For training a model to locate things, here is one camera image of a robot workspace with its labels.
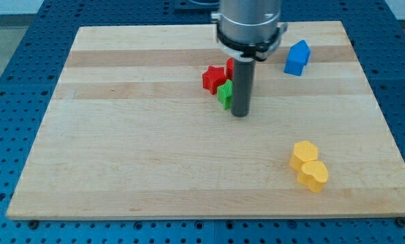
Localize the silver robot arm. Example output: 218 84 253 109
211 0 288 62

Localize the green ridged block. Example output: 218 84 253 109
217 79 233 110

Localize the red star block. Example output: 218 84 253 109
202 66 227 95

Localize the red block behind rod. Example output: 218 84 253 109
225 58 234 80

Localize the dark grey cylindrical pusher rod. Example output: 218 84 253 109
231 60 256 117

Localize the light wooden board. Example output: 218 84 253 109
6 21 405 220

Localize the yellow hexagon block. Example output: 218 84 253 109
289 140 318 171

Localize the blue house-shaped block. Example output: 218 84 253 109
284 40 311 76

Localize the yellow heart block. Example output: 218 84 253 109
296 161 329 193

